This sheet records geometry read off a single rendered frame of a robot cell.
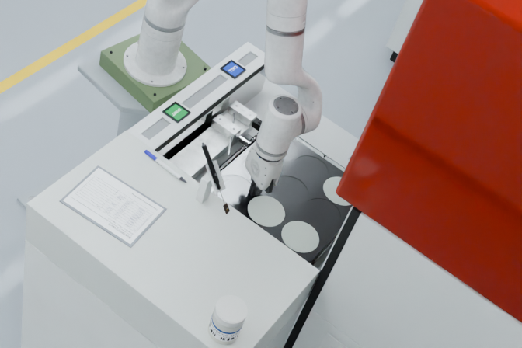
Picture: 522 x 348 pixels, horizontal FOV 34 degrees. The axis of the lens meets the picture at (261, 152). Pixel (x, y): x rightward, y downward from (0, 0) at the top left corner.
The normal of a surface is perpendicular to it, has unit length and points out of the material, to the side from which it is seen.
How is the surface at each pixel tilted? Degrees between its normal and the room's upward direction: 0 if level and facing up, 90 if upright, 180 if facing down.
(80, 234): 0
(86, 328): 90
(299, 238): 0
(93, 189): 0
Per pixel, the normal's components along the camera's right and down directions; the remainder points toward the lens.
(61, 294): -0.57, 0.51
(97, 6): 0.22, -0.66
